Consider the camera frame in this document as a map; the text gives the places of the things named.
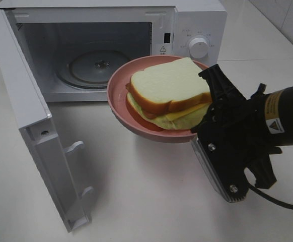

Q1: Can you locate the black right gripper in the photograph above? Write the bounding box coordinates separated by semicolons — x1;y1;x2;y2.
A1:
191;64;282;203

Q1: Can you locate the toy sandwich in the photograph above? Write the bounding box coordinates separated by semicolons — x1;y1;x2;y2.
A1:
126;57;212;131

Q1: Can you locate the pink plate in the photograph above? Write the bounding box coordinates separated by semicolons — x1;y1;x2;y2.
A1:
107;55;207;143

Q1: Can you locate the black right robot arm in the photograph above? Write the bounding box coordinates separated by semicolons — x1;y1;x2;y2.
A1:
191;65;293;210

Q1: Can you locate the upper white power knob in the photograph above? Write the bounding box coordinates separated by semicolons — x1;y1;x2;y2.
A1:
188;37;209;58

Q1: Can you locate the white microwave oven body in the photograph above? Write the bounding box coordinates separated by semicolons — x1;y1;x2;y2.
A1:
0;1;227;102

